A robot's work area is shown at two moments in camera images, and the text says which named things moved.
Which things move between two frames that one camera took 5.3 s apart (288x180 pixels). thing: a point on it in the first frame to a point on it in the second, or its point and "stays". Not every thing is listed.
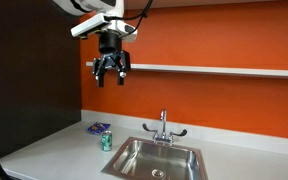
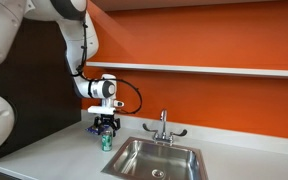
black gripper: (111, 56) to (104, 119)
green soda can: (106, 141) stays
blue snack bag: (98, 127) stays
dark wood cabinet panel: (32, 71) stays
